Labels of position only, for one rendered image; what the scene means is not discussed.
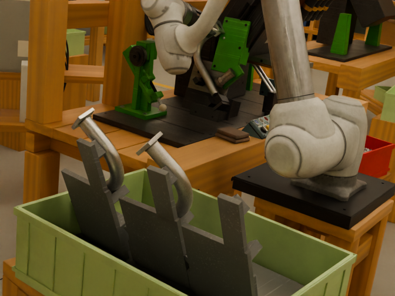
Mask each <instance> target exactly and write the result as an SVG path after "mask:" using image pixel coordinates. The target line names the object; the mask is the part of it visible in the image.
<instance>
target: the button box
mask: <svg viewBox="0 0 395 296"><path fill-rule="evenodd" d="M265 117H267V118H268V121H267V120H265V119H264V116H263V117H260V118H261V119H263V121H264V122H261V121H260V120H259V118H257V119H254V120H251V121H250V122H249V123H248V124H247V125H246V126H245V127H244V128H243V129H242V131H244V132H247V133H249V136H251V137H255V138H258V139H262V140H263V139H265V138H266V136H267V135H268V130H267V132H266V133H265V132H263V131H262V130H261V127H262V126H264V127H266V126H267V125H269V121H270V117H269V115H267V116H265ZM255 120H257V121H258V122H259V124H257V123H256V122H255Z"/></svg>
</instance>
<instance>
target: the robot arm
mask: <svg viewBox="0 0 395 296"><path fill-rule="evenodd" d="M227 2H228V0H208V1H207V3H206V5H205V7H204V9H203V11H200V10H198V9H197V8H195V7H193V6H192V5H191V4H188V3H187V2H184V1H182V0H141V1H140V5H141V7H142V9H143V11H144V13H145V14H146V15H147V16H148V18H149V20H150V22H151V24H152V26H153V30H154V34H155V45H156V50H157V53H158V58H159V60H160V63H161V65H162V67H163V68H164V70H165V71H166V72H167V73H169V74H171V75H180V74H184V73H186V72H187V70H189V68H190V65H191V63H192V56H193V54H194V52H196V50H197V48H198V43H199V42H200V41H202V40H203V39H204V38H205V37H206V38H210V37H211V36H215V37H217V36H218V35H219V34H221V32H218V31H217V29H215V28H213V27H214V25H215V23H216V21H217V20H218V18H219V16H220V14H221V13H222V11H223V9H224V7H225V5H226V3H227ZM261 4H262V11H263V17H264V22H265V28H266V35H267V42H268V46H269V53H270V60H271V64H272V71H273V77H274V82H275V88H276V95H277V102H278V103H277V104H275V105H274V106H273V108H272V110H271V111H270V121H269V131H268V135H267V136H266V140H265V158H266V161H267V163H268V165H269V167H270V168H271V169H272V170H273V171H274V172H275V173H277V174H279V175H281V176H283V177H286V178H289V179H291V180H290V184H291V185H294V186H298V187H302V188H305V189H308V190H311V191H315V192H317V193H320V194H324V195H327V196H330V197H332V198H335V199H337V200H339V201H348V199H349V197H351V196H352V195H354V194H355V193H357V192H358V191H360V190H361V189H366V187H367V183H366V182H364V181H361V180H358V179H357V174H358V171H359V166H360V163H361V159H362V157H363V152H364V147H365V143H366V136H367V116H366V111H365V109H364V107H363V106H362V104H361V103H360V101H358V100H356V99H352V98H349V97H344V96H338V95H331V96H329V97H327V98H325V99H324V100H323V101H322V100H320V99H319V98H318V97H315V96H314V89H313V82H312V75H311V70H310V63H309V57H308V52H307V45H306V38H305V34H304V27H303V20H302V13H301V9H300V2H299V0H261Z"/></svg>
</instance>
